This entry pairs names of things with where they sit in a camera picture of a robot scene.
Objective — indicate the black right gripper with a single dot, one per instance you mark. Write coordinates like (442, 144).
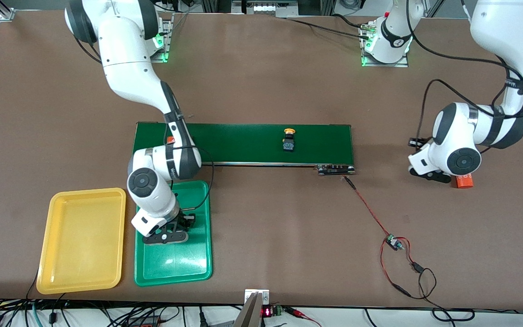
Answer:
(183, 220)

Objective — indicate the yellow plastic tray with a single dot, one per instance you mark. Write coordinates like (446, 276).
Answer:
(80, 254)

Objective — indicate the small speed controller board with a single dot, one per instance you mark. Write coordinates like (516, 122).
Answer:
(393, 243)

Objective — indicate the equipment rack with lights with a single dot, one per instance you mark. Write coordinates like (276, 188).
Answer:
(266, 8)

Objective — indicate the green conveyor belt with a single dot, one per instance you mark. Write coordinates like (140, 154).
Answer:
(243, 143)

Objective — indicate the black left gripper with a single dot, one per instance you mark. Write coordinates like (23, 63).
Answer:
(415, 143)

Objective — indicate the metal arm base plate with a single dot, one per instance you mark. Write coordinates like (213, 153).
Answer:
(168, 45)
(384, 65)

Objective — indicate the red digit display module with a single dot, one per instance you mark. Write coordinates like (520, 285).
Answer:
(267, 312)

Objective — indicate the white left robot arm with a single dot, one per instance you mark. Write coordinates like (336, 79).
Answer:
(506, 27)

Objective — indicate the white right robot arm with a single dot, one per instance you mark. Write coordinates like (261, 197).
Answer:
(125, 50)

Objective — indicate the green plastic tray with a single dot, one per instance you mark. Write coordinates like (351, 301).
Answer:
(175, 263)

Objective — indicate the grey metal camera bracket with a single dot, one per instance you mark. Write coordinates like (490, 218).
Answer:
(254, 313)

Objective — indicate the red clip lead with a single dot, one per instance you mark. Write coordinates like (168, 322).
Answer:
(295, 311)

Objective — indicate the yellow push button switch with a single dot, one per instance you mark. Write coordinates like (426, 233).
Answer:
(289, 144)

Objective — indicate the orange cylinder white print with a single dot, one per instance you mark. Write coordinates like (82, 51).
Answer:
(170, 140)
(463, 182)

